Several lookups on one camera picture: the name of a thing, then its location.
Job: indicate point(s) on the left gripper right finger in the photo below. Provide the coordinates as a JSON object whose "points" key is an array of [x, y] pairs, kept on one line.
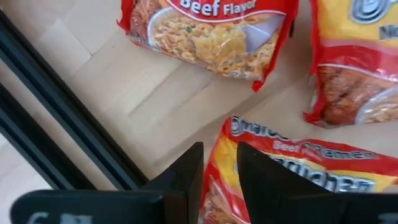
{"points": [[295, 208]]}

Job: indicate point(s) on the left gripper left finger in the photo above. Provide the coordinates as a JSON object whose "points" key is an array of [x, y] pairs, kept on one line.
{"points": [[124, 208]]}

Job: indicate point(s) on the red beef ramen pack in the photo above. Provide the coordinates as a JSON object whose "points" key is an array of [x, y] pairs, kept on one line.
{"points": [[211, 40], [351, 62], [311, 149]]}

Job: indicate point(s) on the black aluminium rail frame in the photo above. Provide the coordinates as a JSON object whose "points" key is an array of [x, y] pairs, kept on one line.
{"points": [[62, 102]]}

